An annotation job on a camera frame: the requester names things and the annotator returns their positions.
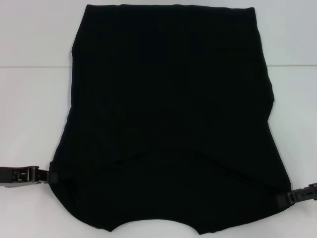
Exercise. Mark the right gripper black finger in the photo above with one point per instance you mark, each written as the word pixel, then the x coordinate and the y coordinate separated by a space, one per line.
pixel 293 197

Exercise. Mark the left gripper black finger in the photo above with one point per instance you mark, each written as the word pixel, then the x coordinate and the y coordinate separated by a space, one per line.
pixel 33 174

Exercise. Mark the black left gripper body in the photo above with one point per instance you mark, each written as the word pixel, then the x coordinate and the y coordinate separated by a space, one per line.
pixel 6 176

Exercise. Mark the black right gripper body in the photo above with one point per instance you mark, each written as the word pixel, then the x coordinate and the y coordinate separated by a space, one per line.
pixel 314 186

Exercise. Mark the black shirt with FREE print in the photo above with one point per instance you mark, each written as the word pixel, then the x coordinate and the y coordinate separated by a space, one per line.
pixel 161 99

